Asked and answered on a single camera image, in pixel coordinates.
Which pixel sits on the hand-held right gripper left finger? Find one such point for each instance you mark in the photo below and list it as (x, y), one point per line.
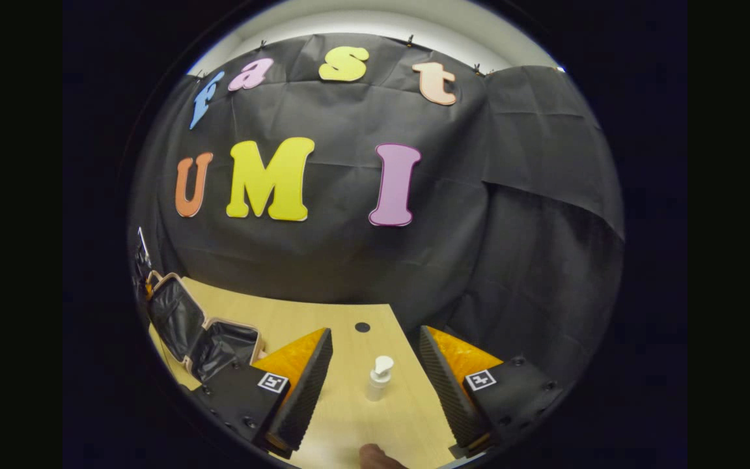
(303, 397)

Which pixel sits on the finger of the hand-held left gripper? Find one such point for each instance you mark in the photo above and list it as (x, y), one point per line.
(143, 260)

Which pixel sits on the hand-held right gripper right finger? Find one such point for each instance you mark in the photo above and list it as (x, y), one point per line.
(446, 391)

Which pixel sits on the white pump bottle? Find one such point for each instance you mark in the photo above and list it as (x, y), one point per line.
(379, 381)

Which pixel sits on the black backdrop cloth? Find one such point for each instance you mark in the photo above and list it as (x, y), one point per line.
(349, 260)

